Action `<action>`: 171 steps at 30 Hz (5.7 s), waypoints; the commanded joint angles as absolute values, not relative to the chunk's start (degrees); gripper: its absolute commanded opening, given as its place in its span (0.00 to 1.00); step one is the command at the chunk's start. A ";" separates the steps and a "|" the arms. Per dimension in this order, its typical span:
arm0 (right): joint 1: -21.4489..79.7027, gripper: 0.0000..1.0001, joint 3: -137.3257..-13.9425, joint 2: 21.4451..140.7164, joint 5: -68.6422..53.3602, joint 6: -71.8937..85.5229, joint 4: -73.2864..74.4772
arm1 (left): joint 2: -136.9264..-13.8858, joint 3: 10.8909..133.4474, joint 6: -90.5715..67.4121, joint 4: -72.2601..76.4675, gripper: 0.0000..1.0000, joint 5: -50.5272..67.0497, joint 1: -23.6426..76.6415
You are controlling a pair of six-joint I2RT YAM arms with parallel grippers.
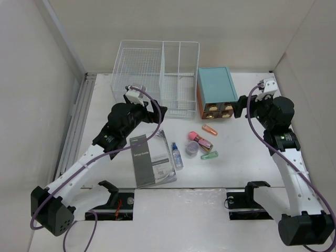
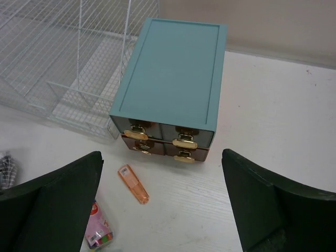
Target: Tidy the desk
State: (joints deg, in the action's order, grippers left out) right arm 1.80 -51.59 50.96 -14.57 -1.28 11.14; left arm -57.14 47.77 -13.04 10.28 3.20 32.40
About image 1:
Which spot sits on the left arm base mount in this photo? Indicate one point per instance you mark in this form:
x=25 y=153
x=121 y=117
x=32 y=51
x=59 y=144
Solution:
x=119 y=206

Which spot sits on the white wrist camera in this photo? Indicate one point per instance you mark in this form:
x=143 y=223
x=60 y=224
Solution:
x=134 y=96
x=268 y=88

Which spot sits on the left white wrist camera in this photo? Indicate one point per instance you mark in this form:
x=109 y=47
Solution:
x=134 y=96

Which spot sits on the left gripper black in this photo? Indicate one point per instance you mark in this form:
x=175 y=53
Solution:
x=149 y=117

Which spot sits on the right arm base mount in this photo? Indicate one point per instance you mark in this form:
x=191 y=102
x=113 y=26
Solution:
x=241 y=205

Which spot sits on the blue cap spray bottle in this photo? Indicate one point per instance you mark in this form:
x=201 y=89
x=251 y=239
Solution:
x=177 y=157

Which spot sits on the orange translucent capsule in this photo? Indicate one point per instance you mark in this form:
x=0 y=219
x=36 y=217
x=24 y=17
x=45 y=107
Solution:
x=209 y=130

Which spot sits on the pink cap clear tube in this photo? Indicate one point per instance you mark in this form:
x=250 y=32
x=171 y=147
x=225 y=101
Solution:
x=203 y=143

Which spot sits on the aluminium rail frame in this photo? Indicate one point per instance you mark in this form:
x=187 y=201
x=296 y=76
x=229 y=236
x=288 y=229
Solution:
x=74 y=131

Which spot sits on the grey setup guide booklet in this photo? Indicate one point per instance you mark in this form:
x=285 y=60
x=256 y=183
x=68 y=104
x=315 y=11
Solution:
x=149 y=160

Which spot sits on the white wire desk organizer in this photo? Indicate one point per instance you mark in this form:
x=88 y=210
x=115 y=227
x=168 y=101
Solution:
x=167 y=69

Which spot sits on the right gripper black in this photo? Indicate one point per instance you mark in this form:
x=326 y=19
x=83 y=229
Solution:
x=238 y=106

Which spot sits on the purple round container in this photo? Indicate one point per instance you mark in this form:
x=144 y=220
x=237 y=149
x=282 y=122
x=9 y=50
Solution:
x=192 y=148

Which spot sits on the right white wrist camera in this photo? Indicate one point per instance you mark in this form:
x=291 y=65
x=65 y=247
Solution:
x=268 y=88

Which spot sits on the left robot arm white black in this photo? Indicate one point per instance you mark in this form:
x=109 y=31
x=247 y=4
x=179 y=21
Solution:
x=53 y=206

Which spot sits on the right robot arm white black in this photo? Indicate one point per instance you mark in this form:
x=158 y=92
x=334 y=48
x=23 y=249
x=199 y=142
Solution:
x=301 y=221

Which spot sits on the teal orange drawer box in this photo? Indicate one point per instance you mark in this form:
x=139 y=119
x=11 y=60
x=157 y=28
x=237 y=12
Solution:
x=215 y=93

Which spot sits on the green translucent capsule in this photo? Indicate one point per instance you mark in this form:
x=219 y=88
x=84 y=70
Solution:
x=209 y=155

